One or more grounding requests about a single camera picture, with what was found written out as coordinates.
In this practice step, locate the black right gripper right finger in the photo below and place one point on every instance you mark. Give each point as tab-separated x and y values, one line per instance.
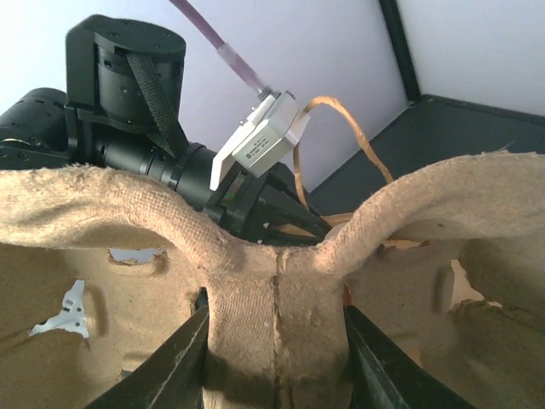
384	376

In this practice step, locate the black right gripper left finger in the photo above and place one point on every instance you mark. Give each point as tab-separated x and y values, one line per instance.
172	377

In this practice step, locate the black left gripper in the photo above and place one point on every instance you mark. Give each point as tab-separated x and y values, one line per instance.
263	209

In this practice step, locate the large brown paper bag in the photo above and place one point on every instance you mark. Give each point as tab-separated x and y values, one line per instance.
334	137

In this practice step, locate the brown pulp cup carrier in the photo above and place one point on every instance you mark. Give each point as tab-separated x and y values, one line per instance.
99	267

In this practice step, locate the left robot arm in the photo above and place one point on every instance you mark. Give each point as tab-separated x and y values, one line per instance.
120	110

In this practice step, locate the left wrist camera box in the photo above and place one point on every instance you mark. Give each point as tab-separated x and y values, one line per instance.
272	130

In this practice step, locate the black right frame post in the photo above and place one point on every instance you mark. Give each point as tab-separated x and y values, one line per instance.
395	28

